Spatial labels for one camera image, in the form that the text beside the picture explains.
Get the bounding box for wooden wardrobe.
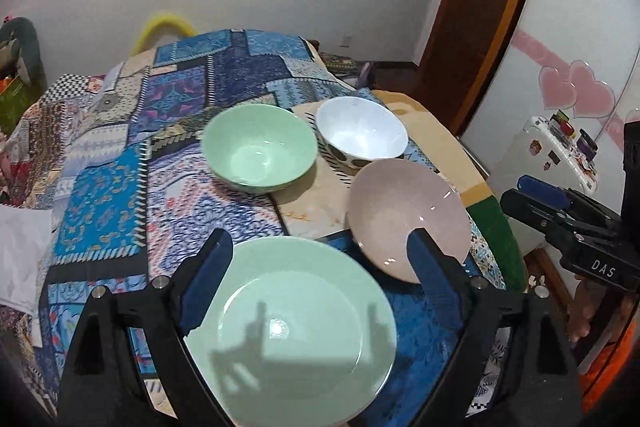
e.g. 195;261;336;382
412;0;525;135

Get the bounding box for white paper sheets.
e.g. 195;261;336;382
0;205;51;314

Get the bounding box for mint green bowl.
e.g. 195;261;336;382
201;104;318;194

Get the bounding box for patchwork patterned tablecloth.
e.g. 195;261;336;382
0;27;528;427

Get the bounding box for white dotted bowl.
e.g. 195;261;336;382
314;96;409;169

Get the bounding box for wall power socket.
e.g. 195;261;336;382
340;35;352;48

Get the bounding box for green storage box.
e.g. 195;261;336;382
0;78;39;135

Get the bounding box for mint green plate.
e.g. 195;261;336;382
186;236;397;426

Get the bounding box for grey green plush cushion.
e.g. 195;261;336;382
1;17;47;90

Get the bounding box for white sliding door with hearts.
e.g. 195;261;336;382
459;0;640;188

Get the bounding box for right hand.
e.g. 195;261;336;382
567;279;634;343

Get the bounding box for pink bowl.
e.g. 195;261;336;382
346;159;472;284

